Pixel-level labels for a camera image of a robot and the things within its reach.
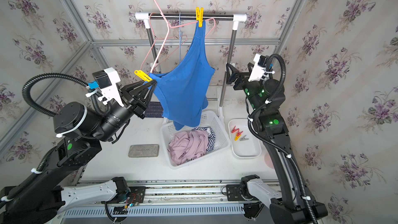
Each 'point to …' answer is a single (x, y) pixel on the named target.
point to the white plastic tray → (244, 148)
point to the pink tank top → (185, 145)
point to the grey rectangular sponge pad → (141, 151)
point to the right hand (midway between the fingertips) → (242, 64)
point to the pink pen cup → (268, 160)
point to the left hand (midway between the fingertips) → (154, 79)
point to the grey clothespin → (243, 138)
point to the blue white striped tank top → (212, 137)
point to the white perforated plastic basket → (209, 120)
